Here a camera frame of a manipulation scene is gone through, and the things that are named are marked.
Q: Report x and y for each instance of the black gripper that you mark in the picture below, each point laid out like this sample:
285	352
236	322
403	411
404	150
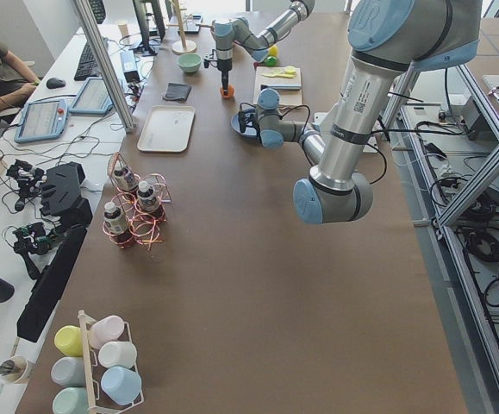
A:
253	122
224	65

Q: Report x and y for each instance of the blue round plate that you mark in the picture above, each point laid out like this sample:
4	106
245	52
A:
235	127

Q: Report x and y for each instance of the orange mandarin fruit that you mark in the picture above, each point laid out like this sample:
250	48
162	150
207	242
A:
227	92

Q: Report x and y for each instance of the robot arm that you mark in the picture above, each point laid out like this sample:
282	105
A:
227	32
387	39

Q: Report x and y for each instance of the steel muddler black tip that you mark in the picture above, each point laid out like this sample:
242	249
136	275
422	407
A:
281	88

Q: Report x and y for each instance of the green ceramic bowl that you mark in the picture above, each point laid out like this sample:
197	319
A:
189	63

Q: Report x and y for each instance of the wooden cutting board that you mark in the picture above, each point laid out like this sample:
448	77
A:
287	98

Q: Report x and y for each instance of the green lime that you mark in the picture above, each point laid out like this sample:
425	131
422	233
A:
271	61

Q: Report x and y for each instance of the wooden stand with base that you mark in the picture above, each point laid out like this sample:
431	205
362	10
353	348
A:
183	46

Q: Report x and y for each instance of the grey folded cloth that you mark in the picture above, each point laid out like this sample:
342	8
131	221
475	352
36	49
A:
177	92

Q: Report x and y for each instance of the upper whole lemon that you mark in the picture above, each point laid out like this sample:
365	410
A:
273	51

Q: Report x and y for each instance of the cream rabbit tray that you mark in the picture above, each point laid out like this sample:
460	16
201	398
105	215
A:
167	129

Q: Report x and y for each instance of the right teach pendant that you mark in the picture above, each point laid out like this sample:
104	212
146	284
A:
92	99

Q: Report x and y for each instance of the teach pendant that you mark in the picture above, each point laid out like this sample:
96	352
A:
92	99
42	121

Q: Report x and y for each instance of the black keyboard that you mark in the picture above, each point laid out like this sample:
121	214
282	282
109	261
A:
87	65

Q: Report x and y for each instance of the right rear tea bottle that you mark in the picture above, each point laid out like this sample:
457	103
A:
125	179

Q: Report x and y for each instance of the black computer mouse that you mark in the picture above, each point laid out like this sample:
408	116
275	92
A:
55	83

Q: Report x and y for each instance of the front tea bottle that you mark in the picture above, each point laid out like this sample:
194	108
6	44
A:
116	225

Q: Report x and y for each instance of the left teach pendant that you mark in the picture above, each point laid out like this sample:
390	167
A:
42	121

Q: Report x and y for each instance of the pink cup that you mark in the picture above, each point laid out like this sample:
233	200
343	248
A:
105	330

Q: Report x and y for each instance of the white cup rack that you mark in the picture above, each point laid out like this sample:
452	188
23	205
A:
98	400

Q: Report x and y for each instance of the white cup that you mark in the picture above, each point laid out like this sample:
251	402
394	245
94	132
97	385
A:
117	353

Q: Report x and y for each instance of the yellow cup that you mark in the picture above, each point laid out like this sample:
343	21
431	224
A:
68	341

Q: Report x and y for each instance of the blue cup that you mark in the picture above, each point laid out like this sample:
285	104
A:
122	385

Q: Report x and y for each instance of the grey cup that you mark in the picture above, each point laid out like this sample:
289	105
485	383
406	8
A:
69	372

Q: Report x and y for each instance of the mint green cup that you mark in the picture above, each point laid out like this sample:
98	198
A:
71	400

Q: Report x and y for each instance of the paper cup with utensils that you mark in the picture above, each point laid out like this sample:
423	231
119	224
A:
16	370

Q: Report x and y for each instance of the copper wire bottle rack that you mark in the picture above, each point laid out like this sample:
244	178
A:
144	227

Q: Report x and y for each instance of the aluminium frame post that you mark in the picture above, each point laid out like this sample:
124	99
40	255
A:
92	34

